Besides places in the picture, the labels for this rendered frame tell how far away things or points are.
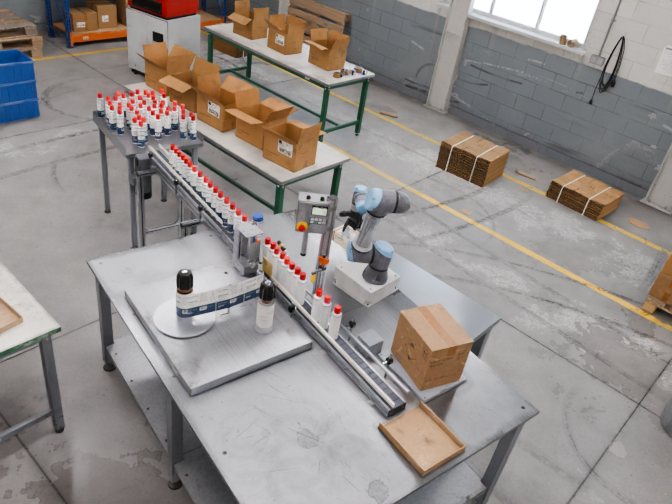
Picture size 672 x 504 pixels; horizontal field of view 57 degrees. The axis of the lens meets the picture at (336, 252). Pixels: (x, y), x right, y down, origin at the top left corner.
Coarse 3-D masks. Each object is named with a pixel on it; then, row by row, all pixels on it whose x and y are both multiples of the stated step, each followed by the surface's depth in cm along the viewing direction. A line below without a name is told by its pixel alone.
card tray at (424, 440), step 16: (400, 416) 287; (416, 416) 288; (432, 416) 288; (384, 432) 277; (400, 432) 279; (416, 432) 280; (432, 432) 282; (448, 432) 281; (400, 448) 270; (416, 448) 273; (432, 448) 274; (448, 448) 276; (464, 448) 274; (416, 464) 263; (432, 464) 267
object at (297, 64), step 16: (208, 32) 779; (224, 32) 766; (208, 48) 790; (240, 48) 749; (256, 48) 732; (304, 48) 759; (288, 64) 700; (304, 64) 708; (352, 64) 734; (320, 80) 671; (336, 80) 678; (352, 80) 691; (368, 80) 718; (336, 128) 720
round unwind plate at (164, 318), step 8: (168, 304) 319; (160, 312) 313; (168, 312) 314; (160, 320) 309; (168, 320) 309; (176, 320) 310; (192, 320) 312; (200, 320) 313; (208, 320) 314; (160, 328) 304; (168, 328) 305; (176, 328) 305; (184, 328) 306; (192, 328) 307; (200, 328) 308; (208, 328) 309; (176, 336) 301; (184, 336) 302; (192, 336) 303
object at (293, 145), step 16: (272, 128) 492; (288, 128) 505; (304, 128) 497; (320, 128) 484; (272, 144) 486; (288, 144) 476; (304, 144) 478; (272, 160) 493; (288, 160) 482; (304, 160) 488
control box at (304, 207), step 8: (304, 192) 318; (304, 200) 311; (312, 200) 312; (304, 208) 313; (328, 208) 313; (296, 216) 317; (304, 216) 315; (312, 216) 315; (320, 216) 316; (328, 216) 316; (296, 224) 319; (304, 224) 318; (312, 224) 318; (312, 232) 321; (320, 232) 321
